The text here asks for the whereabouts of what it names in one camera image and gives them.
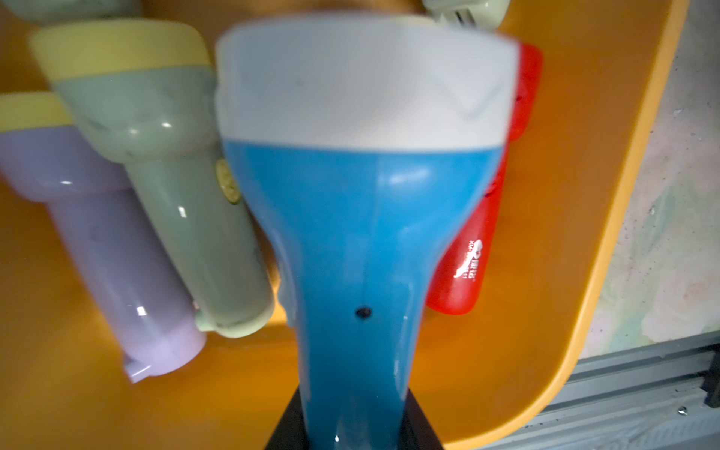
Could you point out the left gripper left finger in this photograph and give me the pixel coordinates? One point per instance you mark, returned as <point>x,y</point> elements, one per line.
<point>290,433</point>

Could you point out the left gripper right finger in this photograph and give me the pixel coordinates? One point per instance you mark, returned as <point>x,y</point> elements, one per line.
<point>416,432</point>

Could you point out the red flashlight plain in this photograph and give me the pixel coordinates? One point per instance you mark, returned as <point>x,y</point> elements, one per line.
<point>459,277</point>

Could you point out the blue flashlight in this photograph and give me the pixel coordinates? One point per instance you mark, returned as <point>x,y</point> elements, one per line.
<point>361,143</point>

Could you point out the green flashlight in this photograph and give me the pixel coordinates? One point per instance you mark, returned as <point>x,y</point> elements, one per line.
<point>142,93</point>
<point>63,11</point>
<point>480,14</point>

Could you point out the purple flashlight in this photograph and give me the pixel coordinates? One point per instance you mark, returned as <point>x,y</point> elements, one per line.
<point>97,214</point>

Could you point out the yellow plastic storage tray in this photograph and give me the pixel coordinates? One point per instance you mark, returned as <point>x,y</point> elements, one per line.
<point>477,377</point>

